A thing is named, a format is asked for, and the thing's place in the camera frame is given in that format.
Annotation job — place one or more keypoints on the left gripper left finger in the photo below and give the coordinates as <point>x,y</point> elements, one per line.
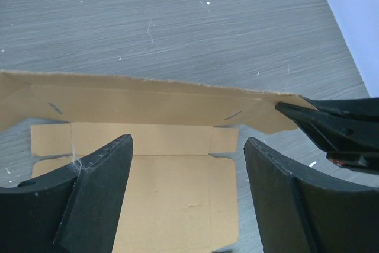
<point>75,208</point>

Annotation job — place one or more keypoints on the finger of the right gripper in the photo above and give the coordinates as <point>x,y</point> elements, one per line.
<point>346,130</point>

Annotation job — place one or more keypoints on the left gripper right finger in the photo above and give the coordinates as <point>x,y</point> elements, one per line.
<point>300,209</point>

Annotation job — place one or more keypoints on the cardboard box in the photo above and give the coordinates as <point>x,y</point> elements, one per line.
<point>181,195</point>

